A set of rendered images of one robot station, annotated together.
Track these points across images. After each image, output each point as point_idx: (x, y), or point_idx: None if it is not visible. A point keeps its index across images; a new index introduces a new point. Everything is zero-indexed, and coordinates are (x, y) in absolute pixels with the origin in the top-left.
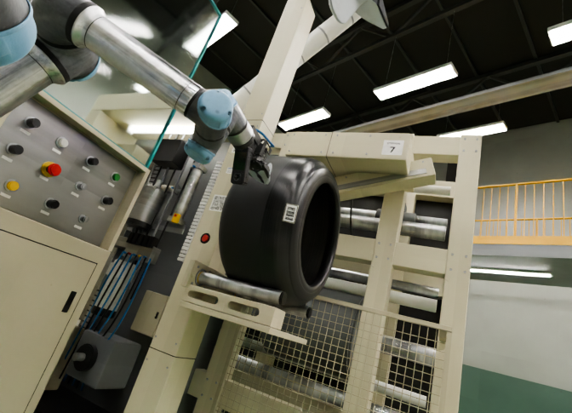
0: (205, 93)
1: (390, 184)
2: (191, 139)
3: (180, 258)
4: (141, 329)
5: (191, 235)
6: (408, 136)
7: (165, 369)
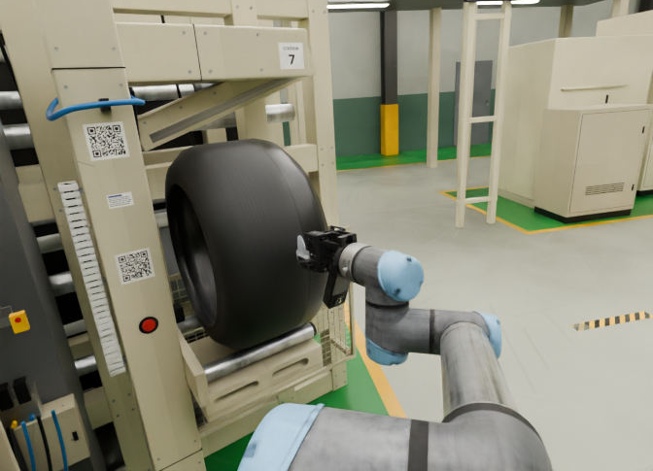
0: (501, 342)
1: (272, 93)
2: (398, 353)
3: (118, 371)
4: (60, 465)
5: (108, 333)
6: (305, 35)
7: (197, 464)
